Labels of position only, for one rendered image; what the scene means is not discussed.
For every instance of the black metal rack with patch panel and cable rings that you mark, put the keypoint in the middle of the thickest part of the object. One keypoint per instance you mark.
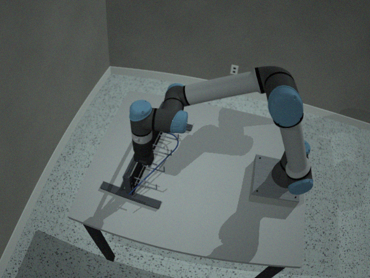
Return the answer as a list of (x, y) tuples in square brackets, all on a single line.
[(130, 182)]

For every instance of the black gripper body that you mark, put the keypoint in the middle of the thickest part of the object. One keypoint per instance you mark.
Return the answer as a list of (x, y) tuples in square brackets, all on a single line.
[(143, 148)]

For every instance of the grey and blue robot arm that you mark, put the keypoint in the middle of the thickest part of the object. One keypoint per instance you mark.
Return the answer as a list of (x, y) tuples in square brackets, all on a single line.
[(285, 106)]

